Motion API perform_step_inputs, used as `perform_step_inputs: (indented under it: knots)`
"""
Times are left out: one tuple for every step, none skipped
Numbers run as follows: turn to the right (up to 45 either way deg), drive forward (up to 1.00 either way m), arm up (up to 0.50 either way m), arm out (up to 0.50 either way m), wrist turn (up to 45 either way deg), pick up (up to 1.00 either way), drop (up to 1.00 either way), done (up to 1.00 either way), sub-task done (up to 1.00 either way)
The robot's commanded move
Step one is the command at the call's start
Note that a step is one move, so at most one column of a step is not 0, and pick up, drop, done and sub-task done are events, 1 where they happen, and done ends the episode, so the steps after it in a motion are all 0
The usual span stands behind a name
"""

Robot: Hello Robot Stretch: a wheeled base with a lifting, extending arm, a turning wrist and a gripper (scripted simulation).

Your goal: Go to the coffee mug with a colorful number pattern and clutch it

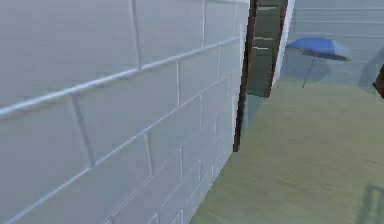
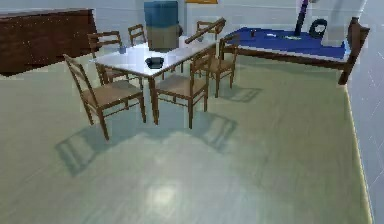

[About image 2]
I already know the brown wooden chair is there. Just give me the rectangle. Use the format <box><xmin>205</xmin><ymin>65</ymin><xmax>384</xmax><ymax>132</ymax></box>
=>
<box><xmin>87</xmin><ymin>30</ymin><xmax>130</xmax><ymax>86</ymax></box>
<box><xmin>155</xmin><ymin>48</ymin><xmax>217</xmax><ymax>130</ymax></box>
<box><xmin>63</xmin><ymin>53</ymin><xmax>148</xmax><ymax>142</ymax></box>
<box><xmin>207</xmin><ymin>34</ymin><xmax>240</xmax><ymax>99</ymax></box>
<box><xmin>195</xmin><ymin>20</ymin><xmax>224</xmax><ymax>40</ymax></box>
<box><xmin>127</xmin><ymin>23</ymin><xmax>148</xmax><ymax>47</ymax></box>

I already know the black bowl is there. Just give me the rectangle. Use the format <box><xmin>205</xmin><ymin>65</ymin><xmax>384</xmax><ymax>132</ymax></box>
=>
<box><xmin>144</xmin><ymin>56</ymin><xmax>166</xmax><ymax>70</ymax></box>

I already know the white dining table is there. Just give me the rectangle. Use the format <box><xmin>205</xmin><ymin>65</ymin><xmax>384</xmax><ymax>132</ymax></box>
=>
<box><xmin>90</xmin><ymin>35</ymin><xmax>218</xmax><ymax>126</ymax></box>

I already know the bed with blue cover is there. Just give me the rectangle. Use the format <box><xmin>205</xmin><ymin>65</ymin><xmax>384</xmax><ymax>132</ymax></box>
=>
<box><xmin>223</xmin><ymin>17</ymin><xmax>371</xmax><ymax>86</ymax></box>

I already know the dark brown wooden sideboard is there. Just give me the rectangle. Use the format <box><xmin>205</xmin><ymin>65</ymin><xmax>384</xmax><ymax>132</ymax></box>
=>
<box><xmin>0</xmin><ymin>8</ymin><xmax>98</xmax><ymax>78</ymax></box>

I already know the black ring-shaped object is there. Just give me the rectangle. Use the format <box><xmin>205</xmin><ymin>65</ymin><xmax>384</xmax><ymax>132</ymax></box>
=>
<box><xmin>308</xmin><ymin>18</ymin><xmax>329</xmax><ymax>39</ymax></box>

